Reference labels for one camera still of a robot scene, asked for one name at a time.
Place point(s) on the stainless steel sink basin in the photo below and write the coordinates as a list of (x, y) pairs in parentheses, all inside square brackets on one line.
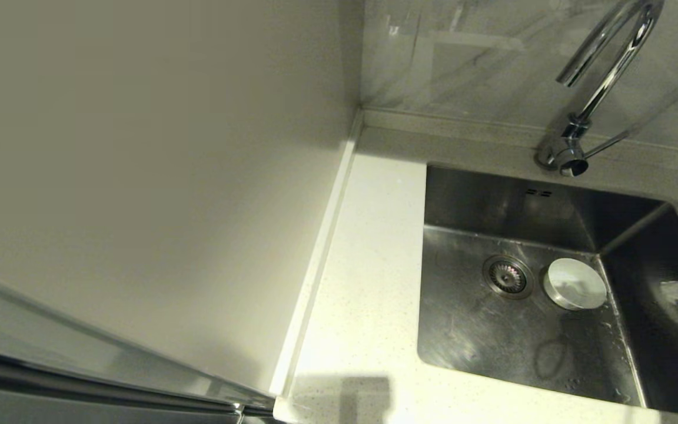
[(468, 330)]

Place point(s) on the chrome gooseneck faucet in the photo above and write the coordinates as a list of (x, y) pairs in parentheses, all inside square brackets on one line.
[(615, 70)]

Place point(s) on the white counter edge strip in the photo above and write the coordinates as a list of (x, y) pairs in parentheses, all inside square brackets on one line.
[(315, 265)]

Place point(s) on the white cabinet side panel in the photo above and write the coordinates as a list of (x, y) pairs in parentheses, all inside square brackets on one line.
[(139, 176)]

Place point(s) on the white ceramic bowl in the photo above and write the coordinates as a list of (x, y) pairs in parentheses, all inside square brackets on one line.
[(574, 284)]

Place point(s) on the round metal drain strainer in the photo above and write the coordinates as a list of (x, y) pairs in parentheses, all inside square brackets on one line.
[(508, 277)]

